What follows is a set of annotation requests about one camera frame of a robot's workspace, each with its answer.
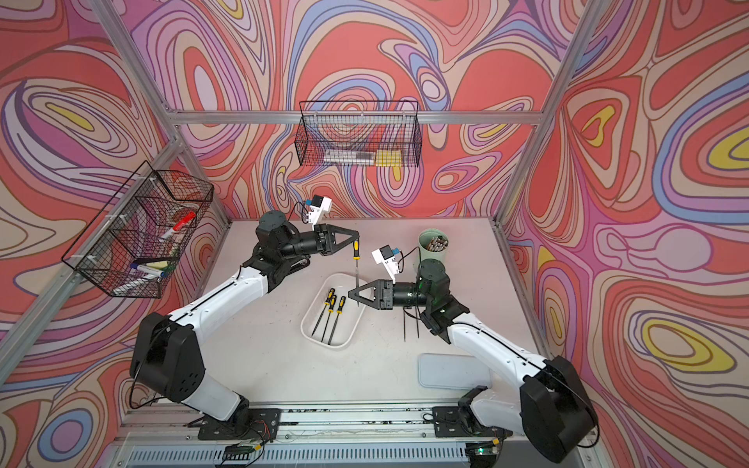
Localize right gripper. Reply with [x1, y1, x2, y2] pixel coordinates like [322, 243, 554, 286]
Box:
[350, 280, 432, 311]

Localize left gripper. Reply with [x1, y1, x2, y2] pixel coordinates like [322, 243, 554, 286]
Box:
[274, 227, 355, 262]

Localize file tool four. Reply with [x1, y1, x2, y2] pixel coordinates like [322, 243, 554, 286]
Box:
[327, 296, 346, 345]

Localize file tool five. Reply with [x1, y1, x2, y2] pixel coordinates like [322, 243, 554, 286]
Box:
[320, 293, 337, 342]

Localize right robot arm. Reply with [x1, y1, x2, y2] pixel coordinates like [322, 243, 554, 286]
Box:
[347, 259, 600, 463]

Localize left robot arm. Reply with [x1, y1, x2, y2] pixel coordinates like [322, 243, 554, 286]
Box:
[130, 211, 360, 424]

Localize file tool six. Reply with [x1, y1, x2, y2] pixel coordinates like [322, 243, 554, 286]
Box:
[310, 288, 335, 337]

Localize white plastic storage box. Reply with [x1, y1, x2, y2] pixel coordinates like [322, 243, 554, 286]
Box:
[300, 273, 367, 351]

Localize yellow box in basket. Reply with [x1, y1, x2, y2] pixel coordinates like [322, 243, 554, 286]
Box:
[374, 149, 403, 168]

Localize translucent box lid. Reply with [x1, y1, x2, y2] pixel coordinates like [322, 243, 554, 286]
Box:
[417, 353, 493, 390]

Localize green pen cup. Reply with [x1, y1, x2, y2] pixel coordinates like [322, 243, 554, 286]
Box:
[415, 228, 450, 265]

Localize pens in cup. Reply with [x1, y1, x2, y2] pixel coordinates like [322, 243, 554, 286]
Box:
[424, 235, 449, 253]

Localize red marker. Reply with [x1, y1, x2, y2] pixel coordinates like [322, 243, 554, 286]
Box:
[160, 212, 196, 241]

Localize blue white marker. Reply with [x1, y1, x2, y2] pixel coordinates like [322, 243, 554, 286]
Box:
[131, 263, 168, 278]

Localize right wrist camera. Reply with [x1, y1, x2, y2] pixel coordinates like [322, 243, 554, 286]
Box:
[372, 245, 401, 283]

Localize black wire basket back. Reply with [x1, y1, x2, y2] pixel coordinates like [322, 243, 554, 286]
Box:
[295, 99, 422, 168]

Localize black wire basket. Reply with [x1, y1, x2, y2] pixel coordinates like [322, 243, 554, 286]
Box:
[62, 162, 214, 298]
[295, 99, 422, 168]

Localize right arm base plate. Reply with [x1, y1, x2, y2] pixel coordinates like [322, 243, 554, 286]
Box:
[422, 385, 513, 441]

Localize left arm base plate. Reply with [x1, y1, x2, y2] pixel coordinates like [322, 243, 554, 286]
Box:
[198, 408, 282, 442]

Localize black wire basket left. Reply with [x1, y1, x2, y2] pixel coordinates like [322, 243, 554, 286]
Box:
[62, 162, 214, 298]

